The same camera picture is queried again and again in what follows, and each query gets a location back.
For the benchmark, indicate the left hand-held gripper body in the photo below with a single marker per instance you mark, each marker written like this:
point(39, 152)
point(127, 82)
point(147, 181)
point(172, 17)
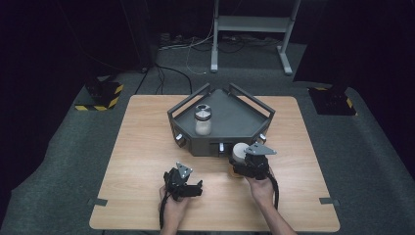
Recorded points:
point(177, 182)

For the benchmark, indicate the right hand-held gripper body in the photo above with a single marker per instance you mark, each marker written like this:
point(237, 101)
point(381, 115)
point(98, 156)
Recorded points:
point(257, 163)

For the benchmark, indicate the amber jar white lid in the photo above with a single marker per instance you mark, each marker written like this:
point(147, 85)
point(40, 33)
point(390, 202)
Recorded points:
point(239, 153)

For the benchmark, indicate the dark grey corner shelf rack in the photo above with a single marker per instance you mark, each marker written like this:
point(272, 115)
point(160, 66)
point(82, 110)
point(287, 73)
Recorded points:
point(235, 119)

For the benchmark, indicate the person's left hand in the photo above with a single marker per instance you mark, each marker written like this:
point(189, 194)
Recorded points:
point(174, 209)

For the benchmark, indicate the person's right hand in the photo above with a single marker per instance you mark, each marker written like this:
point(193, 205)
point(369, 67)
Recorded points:
point(261, 189)

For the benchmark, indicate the grey tape strip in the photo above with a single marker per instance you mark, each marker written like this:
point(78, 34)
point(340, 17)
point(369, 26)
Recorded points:
point(98, 202)
point(329, 201)

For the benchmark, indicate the black yellow striped stand base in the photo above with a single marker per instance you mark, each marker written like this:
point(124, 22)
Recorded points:
point(102, 94)
point(331, 101)

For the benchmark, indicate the grey metal stand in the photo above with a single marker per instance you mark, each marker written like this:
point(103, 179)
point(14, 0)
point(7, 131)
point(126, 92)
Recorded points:
point(253, 24)

